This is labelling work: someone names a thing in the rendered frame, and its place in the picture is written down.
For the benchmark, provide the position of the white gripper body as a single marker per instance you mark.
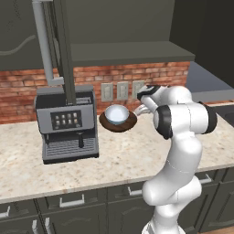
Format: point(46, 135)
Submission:
point(142, 110)

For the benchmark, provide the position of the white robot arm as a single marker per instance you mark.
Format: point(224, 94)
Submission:
point(182, 143)

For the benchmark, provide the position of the dark brown bowl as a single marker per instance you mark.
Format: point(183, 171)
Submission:
point(129, 123)

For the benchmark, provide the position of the pale blue bowl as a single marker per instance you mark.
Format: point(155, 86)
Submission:
point(116, 113)

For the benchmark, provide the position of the dark open cabinet door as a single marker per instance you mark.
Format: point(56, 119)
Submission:
point(66, 51)

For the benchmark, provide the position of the dark tall cabinet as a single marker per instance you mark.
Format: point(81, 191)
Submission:
point(207, 36)

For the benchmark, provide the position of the dark base cabinet door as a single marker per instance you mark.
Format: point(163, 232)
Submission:
point(128, 218)
point(201, 210)
point(15, 227)
point(79, 222)

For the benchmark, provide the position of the dark base cabinet run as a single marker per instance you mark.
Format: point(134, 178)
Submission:
point(224, 204)

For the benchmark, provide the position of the grey coffee machine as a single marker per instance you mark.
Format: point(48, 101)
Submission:
point(68, 134)

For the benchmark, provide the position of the dark drawer front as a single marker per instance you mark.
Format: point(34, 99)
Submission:
point(18, 208)
point(217, 176)
point(119, 192)
point(94, 198)

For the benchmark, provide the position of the grey wall socket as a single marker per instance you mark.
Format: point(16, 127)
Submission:
point(107, 92)
point(137, 88)
point(122, 91)

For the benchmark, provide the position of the dark open wall cabinet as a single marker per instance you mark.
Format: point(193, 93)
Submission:
point(128, 33)

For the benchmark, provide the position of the dark closed wall cabinet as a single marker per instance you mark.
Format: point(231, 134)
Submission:
point(16, 33)

